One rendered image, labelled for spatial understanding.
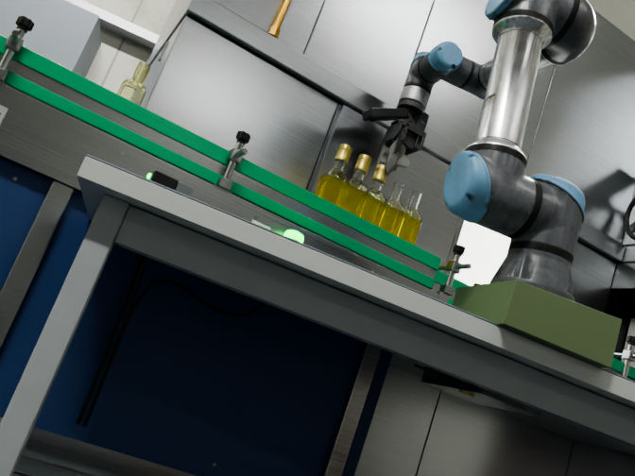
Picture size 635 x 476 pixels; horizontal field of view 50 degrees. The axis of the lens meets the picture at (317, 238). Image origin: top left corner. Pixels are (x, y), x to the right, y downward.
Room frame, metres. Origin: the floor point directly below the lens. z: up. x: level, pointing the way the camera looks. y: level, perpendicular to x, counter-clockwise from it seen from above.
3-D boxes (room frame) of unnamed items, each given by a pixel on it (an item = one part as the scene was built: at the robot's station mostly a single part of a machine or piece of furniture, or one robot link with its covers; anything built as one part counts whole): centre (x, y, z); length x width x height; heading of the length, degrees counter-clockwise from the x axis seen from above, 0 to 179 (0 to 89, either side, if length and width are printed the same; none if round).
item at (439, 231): (1.90, -0.35, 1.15); 0.90 x 0.03 x 0.34; 113
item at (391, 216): (1.67, -0.15, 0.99); 0.06 x 0.06 x 0.21; 23
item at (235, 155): (1.33, 0.21, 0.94); 0.07 x 0.04 x 0.13; 23
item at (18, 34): (1.15, 0.63, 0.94); 0.07 x 0.04 x 0.13; 23
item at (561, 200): (1.19, -0.39, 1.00); 0.13 x 0.12 x 0.14; 105
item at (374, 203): (1.64, -0.10, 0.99); 0.06 x 0.06 x 0.21; 22
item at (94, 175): (1.84, -0.27, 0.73); 1.58 x 1.52 x 0.04; 102
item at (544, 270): (1.20, -0.40, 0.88); 0.15 x 0.15 x 0.10
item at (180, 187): (1.26, 0.30, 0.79); 0.08 x 0.08 x 0.08; 23
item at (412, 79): (1.65, -0.12, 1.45); 0.09 x 0.08 x 0.11; 15
